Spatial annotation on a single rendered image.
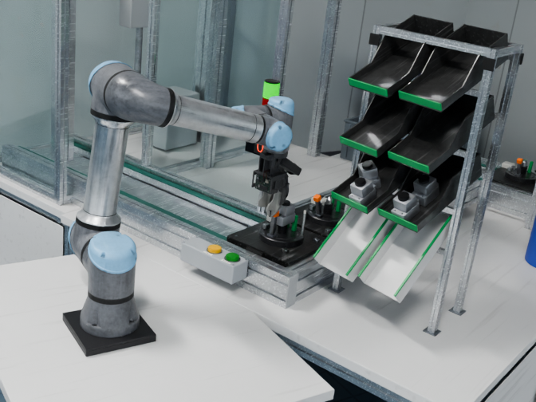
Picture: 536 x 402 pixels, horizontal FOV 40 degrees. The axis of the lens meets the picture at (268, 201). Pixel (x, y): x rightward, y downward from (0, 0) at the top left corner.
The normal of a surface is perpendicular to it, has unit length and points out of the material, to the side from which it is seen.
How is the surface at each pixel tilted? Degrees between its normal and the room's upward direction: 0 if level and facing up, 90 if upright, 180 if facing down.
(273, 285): 90
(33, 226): 90
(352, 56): 90
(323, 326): 0
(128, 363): 0
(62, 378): 0
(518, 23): 90
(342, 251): 45
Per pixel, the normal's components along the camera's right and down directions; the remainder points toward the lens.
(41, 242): -0.62, 0.22
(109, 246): 0.18, -0.87
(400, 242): -0.45, -0.54
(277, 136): 0.49, 0.37
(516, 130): -0.85, 0.11
